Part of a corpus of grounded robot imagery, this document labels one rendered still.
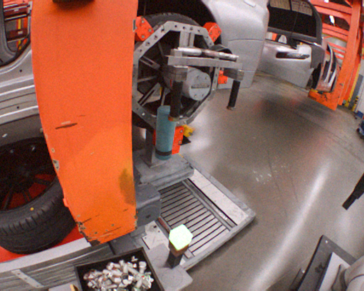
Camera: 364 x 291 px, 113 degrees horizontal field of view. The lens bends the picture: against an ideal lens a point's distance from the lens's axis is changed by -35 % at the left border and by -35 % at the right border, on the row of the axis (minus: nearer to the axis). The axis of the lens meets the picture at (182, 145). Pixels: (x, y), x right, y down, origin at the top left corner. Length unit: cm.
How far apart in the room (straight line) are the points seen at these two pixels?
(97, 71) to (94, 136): 11
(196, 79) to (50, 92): 61
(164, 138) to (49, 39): 67
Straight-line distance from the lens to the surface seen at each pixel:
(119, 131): 34
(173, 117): 67
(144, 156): 133
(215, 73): 107
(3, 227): 81
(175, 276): 62
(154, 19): 90
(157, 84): 98
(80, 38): 29
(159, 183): 124
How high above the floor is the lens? 104
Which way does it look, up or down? 32 degrees down
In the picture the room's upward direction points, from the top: 9 degrees clockwise
